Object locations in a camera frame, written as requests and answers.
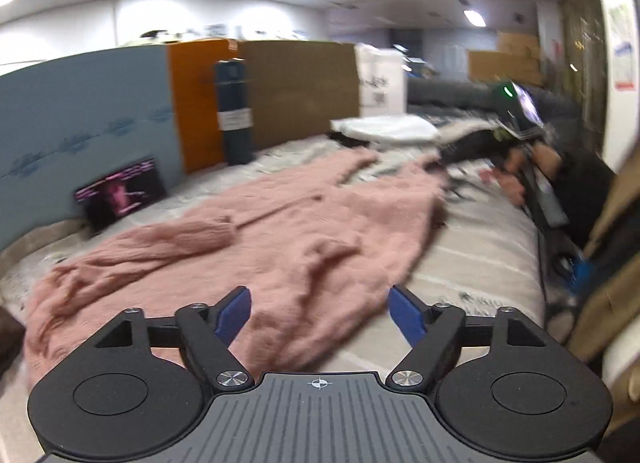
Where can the blue-grey Cabau cardboard box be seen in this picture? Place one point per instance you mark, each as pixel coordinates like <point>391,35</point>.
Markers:
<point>67,122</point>

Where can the patterned bed sheet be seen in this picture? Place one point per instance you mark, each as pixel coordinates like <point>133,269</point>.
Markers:
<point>483,256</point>

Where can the orange cardboard box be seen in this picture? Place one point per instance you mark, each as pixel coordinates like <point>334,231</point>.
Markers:
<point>192,78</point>

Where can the dark blue vacuum bottle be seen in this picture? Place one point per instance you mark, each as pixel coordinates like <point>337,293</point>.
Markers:
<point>235,118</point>

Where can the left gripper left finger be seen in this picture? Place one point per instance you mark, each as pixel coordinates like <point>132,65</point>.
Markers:
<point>207,333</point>

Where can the smartphone with lit screen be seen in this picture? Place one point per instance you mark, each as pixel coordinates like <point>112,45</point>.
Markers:
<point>119,194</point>

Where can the black leather sofa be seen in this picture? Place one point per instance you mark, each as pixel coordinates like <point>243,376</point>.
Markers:
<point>445,97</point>

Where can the white tote bag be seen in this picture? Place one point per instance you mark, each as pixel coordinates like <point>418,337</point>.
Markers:
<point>382,81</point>

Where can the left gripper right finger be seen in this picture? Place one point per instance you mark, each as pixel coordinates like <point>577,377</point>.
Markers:
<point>434,335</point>

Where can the stacked cardboard boxes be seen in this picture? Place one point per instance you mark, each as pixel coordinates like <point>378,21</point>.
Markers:
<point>517,58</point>

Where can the folded white garment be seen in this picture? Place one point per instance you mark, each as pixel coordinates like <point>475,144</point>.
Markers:
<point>387,129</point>

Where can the pink knitted cardigan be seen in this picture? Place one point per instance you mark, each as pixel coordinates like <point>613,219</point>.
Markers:
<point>317,251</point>

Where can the brown cardboard box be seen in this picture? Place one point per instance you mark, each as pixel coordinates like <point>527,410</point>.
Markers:
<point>296,88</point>

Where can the operator right hand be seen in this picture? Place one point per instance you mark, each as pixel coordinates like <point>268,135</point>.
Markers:
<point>540,156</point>

